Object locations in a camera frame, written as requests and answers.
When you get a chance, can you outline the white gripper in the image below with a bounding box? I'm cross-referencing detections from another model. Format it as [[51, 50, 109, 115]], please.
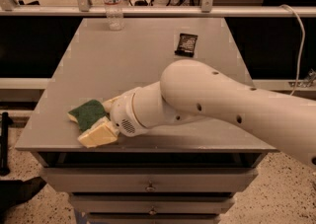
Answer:
[[78, 88, 148, 148]]

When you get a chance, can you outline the green and yellow sponge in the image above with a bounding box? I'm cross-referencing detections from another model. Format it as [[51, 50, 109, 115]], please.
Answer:
[[68, 100, 110, 132]]

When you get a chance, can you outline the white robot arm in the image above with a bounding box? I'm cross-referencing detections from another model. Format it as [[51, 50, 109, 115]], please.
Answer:
[[78, 59, 316, 168]]

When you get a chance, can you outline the black rxbar chocolate wrapper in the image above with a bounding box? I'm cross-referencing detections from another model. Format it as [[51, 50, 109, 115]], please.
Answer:
[[175, 34, 198, 57]]

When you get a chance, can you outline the middle grey drawer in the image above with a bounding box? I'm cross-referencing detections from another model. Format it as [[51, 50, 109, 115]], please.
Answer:
[[70, 194, 235, 214]]

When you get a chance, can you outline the grey drawer cabinet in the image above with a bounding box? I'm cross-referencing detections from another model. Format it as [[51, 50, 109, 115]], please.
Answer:
[[17, 18, 271, 224]]

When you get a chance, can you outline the black stand on floor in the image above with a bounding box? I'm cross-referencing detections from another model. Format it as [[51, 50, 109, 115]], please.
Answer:
[[0, 112, 13, 176]]

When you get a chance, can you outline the clear plastic water bottle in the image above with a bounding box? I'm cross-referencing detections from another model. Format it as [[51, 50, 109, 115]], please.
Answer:
[[103, 0, 123, 31]]

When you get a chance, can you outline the metal railing frame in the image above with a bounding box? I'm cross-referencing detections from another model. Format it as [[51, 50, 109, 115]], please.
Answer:
[[0, 0, 316, 18]]

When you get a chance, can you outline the white cable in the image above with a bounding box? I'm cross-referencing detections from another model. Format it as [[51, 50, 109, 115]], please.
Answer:
[[279, 3, 307, 98]]

